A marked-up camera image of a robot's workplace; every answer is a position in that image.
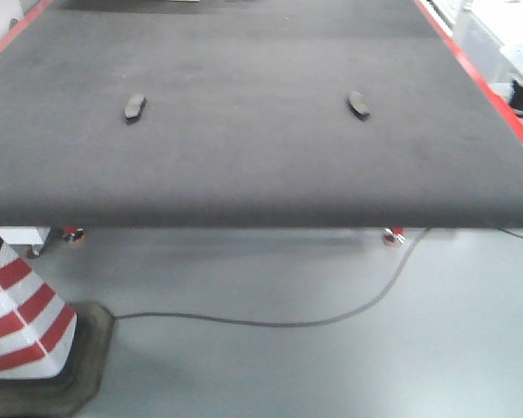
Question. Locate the dark grey brake pad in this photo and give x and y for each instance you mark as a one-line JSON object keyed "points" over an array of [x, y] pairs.
{"points": [[134, 107], [358, 106]]}

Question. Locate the dark grey conveyor belt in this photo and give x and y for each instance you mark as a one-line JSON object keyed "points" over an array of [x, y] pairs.
{"points": [[246, 122]]}

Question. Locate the red white traffic cone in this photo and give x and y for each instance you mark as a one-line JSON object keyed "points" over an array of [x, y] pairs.
{"points": [[52, 353]]}

